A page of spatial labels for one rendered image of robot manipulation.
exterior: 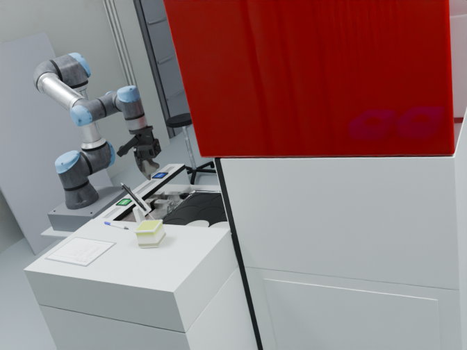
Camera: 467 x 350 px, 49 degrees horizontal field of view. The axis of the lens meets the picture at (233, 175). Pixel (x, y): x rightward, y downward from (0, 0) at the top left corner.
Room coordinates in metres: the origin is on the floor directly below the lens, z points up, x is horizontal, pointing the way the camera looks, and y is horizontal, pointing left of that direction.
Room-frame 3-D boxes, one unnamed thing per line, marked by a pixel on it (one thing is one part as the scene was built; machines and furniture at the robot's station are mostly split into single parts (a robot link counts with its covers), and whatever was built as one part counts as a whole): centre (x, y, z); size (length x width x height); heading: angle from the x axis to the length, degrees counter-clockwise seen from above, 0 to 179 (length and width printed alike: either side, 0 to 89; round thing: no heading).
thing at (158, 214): (1.93, 0.36, 0.87); 0.36 x 0.08 x 0.03; 148
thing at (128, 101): (1.85, 0.31, 1.38); 0.09 x 0.08 x 0.11; 36
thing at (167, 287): (1.53, 0.41, 0.89); 0.62 x 0.35 x 0.14; 58
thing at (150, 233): (1.53, 0.31, 1.00); 0.07 x 0.07 x 0.07; 70
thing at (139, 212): (1.65, 0.34, 1.03); 0.06 x 0.04 x 0.13; 58
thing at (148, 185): (2.05, 0.40, 0.89); 0.55 x 0.09 x 0.14; 148
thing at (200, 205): (1.80, 0.12, 0.90); 0.34 x 0.34 x 0.01; 58
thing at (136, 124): (1.85, 0.31, 1.30); 0.08 x 0.08 x 0.05
